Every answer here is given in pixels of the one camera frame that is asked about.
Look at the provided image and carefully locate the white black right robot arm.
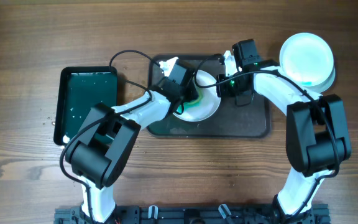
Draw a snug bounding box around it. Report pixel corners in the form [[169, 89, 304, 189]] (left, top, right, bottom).
[[218, 37, 351, 222]]

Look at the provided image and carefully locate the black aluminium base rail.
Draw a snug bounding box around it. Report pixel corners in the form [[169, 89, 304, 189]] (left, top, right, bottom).
[[53, 204, 331, 224]]

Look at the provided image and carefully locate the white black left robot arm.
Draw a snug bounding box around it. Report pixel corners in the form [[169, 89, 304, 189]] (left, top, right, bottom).
[[59, 58, 197, 223]]

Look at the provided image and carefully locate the green yellow sponge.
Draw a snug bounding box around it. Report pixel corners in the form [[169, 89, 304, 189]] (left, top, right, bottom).
[[175, 88, 203, 115]]

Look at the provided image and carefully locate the dark grey serving tray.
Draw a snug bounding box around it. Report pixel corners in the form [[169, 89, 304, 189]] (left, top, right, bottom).
[[147, 55, 271, 139]]

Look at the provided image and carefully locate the black water basin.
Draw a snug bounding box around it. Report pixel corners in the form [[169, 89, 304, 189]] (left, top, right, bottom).
[[53, 66, 117, 146]]

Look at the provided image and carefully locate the white plate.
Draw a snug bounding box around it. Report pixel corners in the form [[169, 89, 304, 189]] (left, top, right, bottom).
[[173, 70, 221, 122], [279, 32, 335, 87]]

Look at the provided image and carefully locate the pale blue plate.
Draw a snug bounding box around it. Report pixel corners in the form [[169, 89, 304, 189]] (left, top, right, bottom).
[[307, 68, 336, 93]]

